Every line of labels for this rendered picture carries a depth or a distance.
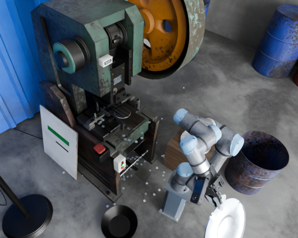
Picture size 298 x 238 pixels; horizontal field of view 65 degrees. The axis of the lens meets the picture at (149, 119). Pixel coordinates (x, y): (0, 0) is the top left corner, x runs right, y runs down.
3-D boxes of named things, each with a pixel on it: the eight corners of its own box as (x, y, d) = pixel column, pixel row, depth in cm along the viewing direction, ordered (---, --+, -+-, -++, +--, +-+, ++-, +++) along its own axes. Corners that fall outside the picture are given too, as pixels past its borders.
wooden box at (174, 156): (214, 160, 247) (223, 140, 222) (197, 186, 225) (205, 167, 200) (181, 141, 262) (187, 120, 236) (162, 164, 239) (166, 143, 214)
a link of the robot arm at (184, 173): (182, 167, 175) (185, 157, 165) (196, 179, 169) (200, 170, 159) (171, 176, 169) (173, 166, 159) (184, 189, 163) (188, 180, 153)
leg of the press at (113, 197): (122, 194, 215) (121, 131, 149) (113, 203, 209) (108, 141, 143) (60, 140, 251) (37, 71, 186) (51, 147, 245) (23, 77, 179)
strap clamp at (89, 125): (106, 118, 182) (105, 109, 175) (89, 131, 173) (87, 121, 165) (100, 114, 184) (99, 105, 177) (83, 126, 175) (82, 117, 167)
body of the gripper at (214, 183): (226, 185, 102) (215, 162, 100) (216, 199, 98) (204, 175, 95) (213, 183, 108) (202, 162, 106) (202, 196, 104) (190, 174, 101)
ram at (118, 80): (129, 97, 174) (129, 63, 152) (115, 107, 165) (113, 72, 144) (112, 86, 180) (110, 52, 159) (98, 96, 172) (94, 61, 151)
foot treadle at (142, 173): (151, 176, 217) (151, 173, 213) (144, 183, 211) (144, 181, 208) (106, 142, 240) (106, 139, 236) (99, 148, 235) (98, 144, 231)
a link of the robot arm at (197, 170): (199, 167, 94) (185, 166, 101) (204, 176, 95) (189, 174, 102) (209, 156, 98) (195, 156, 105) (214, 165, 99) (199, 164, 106)
